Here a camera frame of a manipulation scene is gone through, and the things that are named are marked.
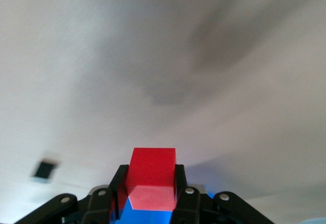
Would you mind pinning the black cube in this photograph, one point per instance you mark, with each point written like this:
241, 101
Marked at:
45, 170

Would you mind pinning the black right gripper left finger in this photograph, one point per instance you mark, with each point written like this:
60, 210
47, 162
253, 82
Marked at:
98, 203

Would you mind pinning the red cube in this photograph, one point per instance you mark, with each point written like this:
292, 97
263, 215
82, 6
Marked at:
152, 168

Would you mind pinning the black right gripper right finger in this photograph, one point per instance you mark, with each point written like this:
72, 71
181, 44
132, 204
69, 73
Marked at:
193, 208

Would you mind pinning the blue plastic storage bin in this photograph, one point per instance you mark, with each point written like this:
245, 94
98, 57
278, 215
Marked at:
145, 217

